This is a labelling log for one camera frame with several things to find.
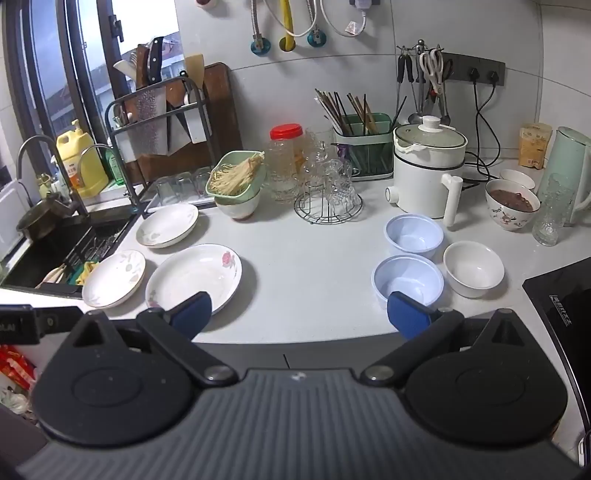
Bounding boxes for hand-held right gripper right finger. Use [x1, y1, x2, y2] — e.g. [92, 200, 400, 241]
[359, 291, 520, 388]

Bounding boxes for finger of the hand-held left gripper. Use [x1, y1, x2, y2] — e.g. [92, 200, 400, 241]
[35, 305, 86, 340]

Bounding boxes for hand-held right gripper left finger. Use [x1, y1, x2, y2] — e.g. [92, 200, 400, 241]
[69, 291, 239, 388]

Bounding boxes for blue plastic bowl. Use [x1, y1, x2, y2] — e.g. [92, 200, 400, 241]
[372, 254, 445, 310]
[384, 213, 445, 260]

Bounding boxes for large pink flower plate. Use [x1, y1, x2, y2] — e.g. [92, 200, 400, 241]
[145, 244, 243, 320]

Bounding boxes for gold rim leaf print plate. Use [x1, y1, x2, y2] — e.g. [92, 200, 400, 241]
[82, 250, 147, 309]

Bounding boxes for plain white bowl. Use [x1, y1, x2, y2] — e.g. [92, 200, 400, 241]
[443, 240, 506, 299]

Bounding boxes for grey flower print plate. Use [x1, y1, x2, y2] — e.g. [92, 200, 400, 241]
[135, 203, 200, 250]

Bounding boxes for red packets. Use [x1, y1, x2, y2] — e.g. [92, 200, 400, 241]
[0, 345, 38, 394]

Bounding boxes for yellow sponge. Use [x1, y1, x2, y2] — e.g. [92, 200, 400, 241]
[75, 260, 101, 283]

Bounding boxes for black kitchen sink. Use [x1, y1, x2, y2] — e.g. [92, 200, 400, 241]
[0, 207, 140, 297]

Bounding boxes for dark cooking pot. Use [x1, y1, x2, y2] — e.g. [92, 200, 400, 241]
[17, 193, 75, 241]

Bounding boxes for white bowl brown foot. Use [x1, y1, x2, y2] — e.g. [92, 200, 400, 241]
[214, 188, 262, 220]

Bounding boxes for upturned clear glass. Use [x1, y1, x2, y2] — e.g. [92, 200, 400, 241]
[192, 167, 213, 197]
[174, 171, 195, 199]
[156, 176, 179, 202]

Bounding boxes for green strainer basket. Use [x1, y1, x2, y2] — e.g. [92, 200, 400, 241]
[205, 150, 269, 206]

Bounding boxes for white electric cooking pot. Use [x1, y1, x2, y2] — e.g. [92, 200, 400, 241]
[385, 115, 468, 227]

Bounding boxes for patterned drinking glass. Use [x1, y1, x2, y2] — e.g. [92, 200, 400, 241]
[322, 159, 358, 217]

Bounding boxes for dry noodles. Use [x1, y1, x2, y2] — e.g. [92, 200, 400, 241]
[209, 154, 265, 195]

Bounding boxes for black induction cooktop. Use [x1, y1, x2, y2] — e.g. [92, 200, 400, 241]
[522, 263, 591, 372]

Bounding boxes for yellow detergent bottle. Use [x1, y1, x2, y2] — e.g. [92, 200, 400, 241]
[56, 119, 110, 199]

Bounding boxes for green bottle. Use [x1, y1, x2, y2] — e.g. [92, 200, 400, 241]
[105, 148, 126, 186]

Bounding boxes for clear glass vase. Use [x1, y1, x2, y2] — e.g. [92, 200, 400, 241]
[531, 185, 567, 247]

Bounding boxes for green chopstick holder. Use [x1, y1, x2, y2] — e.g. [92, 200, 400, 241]
[332, 113, 394, 182]

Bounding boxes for clear drinking glass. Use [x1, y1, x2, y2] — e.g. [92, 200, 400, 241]
[302, 148, 331, 193]

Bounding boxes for tall clear glass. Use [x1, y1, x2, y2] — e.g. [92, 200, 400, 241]
[269, 123, 304, 204]

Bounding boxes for small white bowl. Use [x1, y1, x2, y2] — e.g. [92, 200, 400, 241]
[499, 168, 537, 190]

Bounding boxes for tall kitchen faucet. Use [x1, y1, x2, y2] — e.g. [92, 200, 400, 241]
[17, 136, 89, 219]

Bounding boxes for small curved faucet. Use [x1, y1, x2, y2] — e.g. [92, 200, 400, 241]
[76, 143, 140, 209]

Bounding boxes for grey knife rack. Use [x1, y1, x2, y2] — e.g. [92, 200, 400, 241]
[105, 76, 219, 197]

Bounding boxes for textured cleaver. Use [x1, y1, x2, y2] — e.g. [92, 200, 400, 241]
[137, 87, 168, 156]

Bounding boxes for wooden cutting board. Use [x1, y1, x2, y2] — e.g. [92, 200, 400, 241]
[124, 62, 244, 184]

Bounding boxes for yellow packet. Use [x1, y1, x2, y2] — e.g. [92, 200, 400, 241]
[517, 122, 554, 168]

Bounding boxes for bundle of chopsticks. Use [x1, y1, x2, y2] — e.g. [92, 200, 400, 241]
[315, 88, 408, 136]

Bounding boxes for pale green kettle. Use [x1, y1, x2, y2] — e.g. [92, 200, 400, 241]
[537, 126, 591, 228]

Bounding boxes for wooden spatula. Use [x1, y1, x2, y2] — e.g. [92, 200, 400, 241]
[183, 54, 206, 89]

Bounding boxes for window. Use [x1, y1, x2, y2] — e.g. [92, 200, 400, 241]
[0, 0, 182, 155]

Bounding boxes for wire glass rack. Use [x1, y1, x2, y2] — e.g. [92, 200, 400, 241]
[294, 188, 363, 226]

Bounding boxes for black power cable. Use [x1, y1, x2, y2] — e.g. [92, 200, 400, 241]
[462, 69, 502, 182]

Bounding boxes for hanging black handle utensils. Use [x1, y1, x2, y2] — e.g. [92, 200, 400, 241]
[396, 45, 454, 126]

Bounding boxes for white handle scissors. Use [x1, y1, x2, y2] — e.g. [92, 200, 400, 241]
[419, 48, 445, 94]

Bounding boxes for black handle knife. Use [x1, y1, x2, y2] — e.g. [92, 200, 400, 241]
[147, 36, 165, 88]

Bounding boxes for black wall outlet strip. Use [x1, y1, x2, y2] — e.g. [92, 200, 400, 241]
[442, 52, 507, 86]

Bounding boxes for white hose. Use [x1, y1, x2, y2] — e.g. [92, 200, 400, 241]
[262, 0, 329, 48]

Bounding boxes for metal flexible hose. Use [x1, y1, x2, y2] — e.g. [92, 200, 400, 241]
[250, 0, 271, 57]

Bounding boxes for yellow hose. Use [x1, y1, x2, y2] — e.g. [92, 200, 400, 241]
[279, 0, 297, 51]

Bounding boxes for white adapter with cable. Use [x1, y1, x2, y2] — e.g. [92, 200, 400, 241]
[323, 0, 373, 38]

